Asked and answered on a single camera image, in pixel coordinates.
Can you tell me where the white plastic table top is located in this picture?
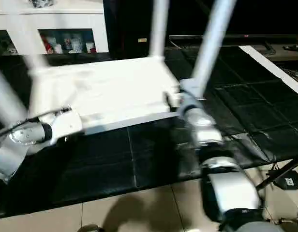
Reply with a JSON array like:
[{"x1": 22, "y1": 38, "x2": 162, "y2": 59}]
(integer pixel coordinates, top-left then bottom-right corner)
[{"x1": 27, "y1": 56, "x2": 182, "y2": 136}]

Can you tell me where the white plastic table leg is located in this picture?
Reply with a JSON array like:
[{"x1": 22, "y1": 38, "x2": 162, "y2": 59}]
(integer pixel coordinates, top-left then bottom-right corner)
[
  {"x1": 0, "y1": 62, "x2": 28, "y2": 127},
  {"x1": 148, "y1": 0, "x2": 171, "y2": 60},
  {"x1": 189, "y1": 0, "x2": 238, "y2": 98},
  {"x1": 6, "y1": 10, "x2": 49, "y2": 72}
]

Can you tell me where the black work mat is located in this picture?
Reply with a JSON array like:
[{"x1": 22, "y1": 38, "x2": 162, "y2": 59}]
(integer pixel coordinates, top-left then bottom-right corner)
[{"x1": 0, "y1": 46, "x2": 298, "y2": 216}]

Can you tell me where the black metal bar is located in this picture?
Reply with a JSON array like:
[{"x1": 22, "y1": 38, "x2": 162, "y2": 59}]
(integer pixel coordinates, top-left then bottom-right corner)
[{"x1": 168, "y1": 33, "x2": 298, "y2": 44}]

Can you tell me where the dark left robot foot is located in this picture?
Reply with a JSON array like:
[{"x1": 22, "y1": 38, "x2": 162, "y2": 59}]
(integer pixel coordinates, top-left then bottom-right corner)
[{"x1": 77, "y1": 224, "x2": 105, "y2": 232}]

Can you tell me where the white glass-door cabinet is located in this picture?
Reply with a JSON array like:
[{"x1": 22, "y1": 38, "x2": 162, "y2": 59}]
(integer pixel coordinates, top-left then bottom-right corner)
[{"x1": 0, "y1": 0, "x2": 110, "y2": 56}]

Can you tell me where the crumpled silver object on cabinet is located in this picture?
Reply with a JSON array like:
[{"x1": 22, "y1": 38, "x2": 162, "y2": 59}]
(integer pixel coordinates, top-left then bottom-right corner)
[{"x1": 30, "y1": 0, "x2": 55, "y2": 8}]

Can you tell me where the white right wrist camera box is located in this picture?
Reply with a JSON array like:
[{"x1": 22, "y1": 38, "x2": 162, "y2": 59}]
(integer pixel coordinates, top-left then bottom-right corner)
[{"x1": 177, "y1": 78, "x2": 206, "y2": 116}]

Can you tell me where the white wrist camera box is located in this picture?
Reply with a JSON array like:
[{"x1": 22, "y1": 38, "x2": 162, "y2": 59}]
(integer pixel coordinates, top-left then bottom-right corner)
[
  {"x1": 177, "y1": 78, "x2": 206, "y2": 116},
  {"x1": 42, "y1": 108, "x2": 85, "y2": 146}
]

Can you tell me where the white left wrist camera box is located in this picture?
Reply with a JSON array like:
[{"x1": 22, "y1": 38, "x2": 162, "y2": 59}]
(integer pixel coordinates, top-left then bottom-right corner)
[{"x1": 42, "y1": 108, "x2": 85, "y2": 146}]

